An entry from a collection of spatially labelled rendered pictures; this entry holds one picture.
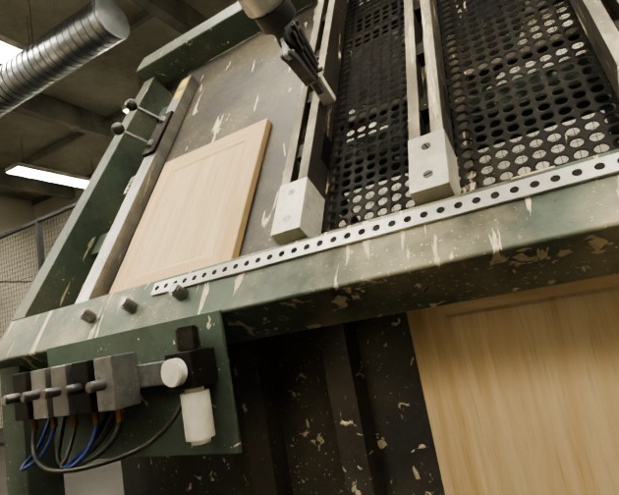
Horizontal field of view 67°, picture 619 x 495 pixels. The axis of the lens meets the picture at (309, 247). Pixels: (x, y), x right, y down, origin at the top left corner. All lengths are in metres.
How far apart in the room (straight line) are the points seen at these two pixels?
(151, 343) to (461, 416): 0.59
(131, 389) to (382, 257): 0.49
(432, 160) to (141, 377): 0.62
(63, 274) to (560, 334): 1.24
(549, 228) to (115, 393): 0.71
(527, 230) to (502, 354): 0.31
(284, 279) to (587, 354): 0.51
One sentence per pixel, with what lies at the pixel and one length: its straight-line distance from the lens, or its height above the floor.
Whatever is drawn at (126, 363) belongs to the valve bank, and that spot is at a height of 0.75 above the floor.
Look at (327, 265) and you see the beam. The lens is 0.74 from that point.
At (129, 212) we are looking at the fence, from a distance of 1.37.
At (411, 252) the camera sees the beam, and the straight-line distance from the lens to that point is 0.69.
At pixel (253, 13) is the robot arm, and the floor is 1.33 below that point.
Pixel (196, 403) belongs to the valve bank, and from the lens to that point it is 0.81.
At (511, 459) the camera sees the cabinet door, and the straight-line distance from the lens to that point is 0.94.
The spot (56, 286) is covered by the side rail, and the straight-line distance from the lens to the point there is 1.48.
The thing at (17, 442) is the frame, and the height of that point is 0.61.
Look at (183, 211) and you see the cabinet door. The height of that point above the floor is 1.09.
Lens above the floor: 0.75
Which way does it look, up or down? 10 degrees up
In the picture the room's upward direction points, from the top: 10 degrees counter-clockwise
